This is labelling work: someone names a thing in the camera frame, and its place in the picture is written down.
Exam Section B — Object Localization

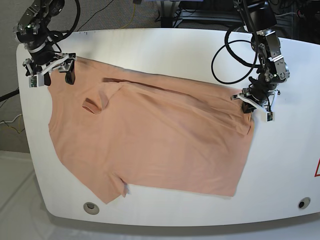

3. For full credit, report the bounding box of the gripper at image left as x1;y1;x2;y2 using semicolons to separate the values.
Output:
22;47;76;86

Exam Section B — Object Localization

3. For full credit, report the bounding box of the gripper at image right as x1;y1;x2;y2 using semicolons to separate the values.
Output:
231;83;281;116

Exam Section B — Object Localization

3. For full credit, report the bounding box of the peach orange T-shirt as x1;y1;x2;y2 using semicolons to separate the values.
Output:
48;58;255;203

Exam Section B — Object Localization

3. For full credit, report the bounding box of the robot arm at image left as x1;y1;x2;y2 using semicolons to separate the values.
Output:
13;0;81;88

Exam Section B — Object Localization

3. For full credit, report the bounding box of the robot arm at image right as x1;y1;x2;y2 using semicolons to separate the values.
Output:
222;0;290;122

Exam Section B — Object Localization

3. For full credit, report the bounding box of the black bar at left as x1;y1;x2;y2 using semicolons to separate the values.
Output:
0;88;20;102

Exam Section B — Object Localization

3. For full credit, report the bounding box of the black desk leg base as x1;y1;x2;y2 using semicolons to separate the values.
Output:
158;0;176;28

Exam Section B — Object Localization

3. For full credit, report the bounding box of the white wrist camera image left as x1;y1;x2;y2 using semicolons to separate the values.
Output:
28;74;45;88

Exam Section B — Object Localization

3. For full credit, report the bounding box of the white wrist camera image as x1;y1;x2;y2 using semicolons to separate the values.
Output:
266;111;274;122
28;74;45;88

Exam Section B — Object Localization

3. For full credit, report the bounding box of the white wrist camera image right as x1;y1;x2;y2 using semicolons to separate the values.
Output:
266;111;274;122

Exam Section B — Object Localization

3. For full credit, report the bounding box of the white floor cable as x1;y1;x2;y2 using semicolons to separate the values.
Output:
4;113;23;125

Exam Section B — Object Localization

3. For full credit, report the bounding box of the black floor cable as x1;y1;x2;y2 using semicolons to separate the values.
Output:
77;0;117;32

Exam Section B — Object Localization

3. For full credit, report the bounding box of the aluminium frame rail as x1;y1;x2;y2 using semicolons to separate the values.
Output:
180;9;299;39

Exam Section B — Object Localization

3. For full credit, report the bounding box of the yellow floor cable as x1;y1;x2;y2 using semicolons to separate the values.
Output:
120;3;137;30

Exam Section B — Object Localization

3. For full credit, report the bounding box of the right table cable grommet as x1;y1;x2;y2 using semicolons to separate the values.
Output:
298;197;311;210

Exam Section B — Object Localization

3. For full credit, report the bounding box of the table cable grommet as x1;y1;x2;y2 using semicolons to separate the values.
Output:
298;197;311;210
83;202;100;215

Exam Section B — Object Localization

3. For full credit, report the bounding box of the left table cable grommet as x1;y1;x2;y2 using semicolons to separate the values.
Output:
83;202;100;215

